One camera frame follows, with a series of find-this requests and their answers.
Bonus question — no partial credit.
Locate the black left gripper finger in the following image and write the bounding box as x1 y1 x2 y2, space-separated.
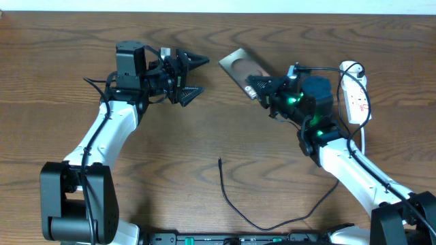
179 86 204 107
176 49 210 71

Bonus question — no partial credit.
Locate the black charging cable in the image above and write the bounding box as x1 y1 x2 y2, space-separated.
217 62 365 231

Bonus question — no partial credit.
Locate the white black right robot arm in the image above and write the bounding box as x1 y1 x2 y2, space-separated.
247 76 435 244

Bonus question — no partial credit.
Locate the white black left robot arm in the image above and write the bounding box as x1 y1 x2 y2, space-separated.
40 41 208 244

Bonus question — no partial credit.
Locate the white USB charger adapter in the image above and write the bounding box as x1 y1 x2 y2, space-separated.
348 63 365 78

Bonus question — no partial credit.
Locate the white power strip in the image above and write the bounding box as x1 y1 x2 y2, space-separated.
339 61 369 125

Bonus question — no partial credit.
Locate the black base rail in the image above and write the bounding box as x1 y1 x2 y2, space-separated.
138 233 330 245

